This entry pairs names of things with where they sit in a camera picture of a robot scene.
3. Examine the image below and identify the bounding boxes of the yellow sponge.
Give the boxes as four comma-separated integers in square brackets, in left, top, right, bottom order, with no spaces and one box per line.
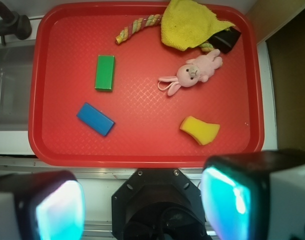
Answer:
[179,116,221,146]

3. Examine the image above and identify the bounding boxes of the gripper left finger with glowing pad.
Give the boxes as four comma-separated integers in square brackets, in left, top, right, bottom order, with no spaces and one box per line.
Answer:
[0,170,86,240]

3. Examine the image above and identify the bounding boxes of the pink plush bunny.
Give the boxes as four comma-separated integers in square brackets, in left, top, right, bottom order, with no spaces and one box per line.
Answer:
[157,49,223,97]

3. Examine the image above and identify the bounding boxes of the black rectangular object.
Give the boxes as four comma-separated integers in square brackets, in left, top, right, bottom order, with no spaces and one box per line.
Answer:
[208,27,242,54]

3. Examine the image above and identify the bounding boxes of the blue rectangular block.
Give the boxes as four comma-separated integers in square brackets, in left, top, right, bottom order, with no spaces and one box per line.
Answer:
[76,102,115,137]

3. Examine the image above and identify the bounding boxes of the red plastic tray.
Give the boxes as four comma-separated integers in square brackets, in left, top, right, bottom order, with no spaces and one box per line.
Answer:
[28,2,264,168]

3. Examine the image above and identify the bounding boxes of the stainless steel sink basin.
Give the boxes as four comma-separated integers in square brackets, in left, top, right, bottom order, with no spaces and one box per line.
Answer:
[0,45,35,131]

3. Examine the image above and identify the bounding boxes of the pastel braided rope toy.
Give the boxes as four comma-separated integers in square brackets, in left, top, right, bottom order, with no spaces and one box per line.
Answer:
[115,14,215,53]

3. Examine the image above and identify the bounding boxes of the dark metal faucet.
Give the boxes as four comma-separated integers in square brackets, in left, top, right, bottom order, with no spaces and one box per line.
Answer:
[0,1,32,46]

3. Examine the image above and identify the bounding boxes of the green rectangular block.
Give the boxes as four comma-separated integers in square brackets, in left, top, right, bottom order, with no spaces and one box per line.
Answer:
[94,55,116,92]

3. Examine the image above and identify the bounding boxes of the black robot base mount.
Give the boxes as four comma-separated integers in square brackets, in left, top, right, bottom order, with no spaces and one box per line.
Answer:
[111,168,211,240]

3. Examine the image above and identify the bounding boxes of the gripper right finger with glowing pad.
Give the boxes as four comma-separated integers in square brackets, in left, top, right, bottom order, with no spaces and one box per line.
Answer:
[200,149,305,240]

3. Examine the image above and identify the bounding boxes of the yellow microfiber cloth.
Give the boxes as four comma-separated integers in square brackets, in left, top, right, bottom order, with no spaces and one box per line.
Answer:
[161,0,234,51]

